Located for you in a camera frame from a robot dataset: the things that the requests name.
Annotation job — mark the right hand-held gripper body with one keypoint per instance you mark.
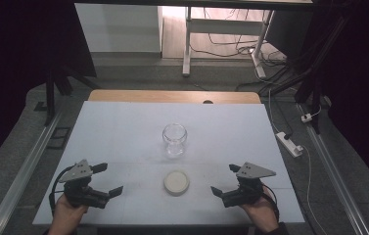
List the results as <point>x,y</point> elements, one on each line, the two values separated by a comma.
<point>242,196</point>

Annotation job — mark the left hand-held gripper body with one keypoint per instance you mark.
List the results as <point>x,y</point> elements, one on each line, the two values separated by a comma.
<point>81,194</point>

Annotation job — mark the cream round jar lid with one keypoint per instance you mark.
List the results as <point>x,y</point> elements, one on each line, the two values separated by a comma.
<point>176,182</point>

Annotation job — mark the clear glass jar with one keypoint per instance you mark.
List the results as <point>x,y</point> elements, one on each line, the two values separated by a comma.
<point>174,140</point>

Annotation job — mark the person's right hand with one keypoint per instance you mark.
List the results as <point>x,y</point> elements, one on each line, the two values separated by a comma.
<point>262,212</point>

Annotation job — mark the person's left hand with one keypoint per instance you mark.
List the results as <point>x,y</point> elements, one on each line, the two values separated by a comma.
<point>64,217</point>

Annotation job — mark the white table sheet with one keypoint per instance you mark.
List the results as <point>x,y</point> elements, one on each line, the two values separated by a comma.
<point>123,137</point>

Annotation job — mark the white power strip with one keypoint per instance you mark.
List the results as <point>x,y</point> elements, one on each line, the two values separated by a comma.
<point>289,144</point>

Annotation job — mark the black plug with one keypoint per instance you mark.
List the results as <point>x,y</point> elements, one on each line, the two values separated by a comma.
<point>288,135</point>

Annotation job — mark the black tripod stand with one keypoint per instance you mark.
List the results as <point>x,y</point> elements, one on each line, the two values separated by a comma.
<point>315,98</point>
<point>50,98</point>

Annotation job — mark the small white adapter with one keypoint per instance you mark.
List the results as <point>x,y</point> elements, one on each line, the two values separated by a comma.
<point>306,117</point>

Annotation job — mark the dark curtain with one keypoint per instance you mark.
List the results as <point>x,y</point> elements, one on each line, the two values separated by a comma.
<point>9,65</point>
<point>361,81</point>

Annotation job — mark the dark grey cabinet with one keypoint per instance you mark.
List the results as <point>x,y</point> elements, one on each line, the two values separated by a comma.
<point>289,32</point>

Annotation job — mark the black floor frame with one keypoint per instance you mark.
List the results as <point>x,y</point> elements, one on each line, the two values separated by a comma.
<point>58,137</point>

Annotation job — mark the aluminium floor rail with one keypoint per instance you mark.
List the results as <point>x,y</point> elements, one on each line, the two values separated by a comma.
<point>335,176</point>
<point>19,182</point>

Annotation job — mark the white wall panel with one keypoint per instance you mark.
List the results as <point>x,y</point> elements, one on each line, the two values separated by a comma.
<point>120,29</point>

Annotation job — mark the white desk frame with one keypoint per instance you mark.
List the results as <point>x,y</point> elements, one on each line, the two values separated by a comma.
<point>224,26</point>

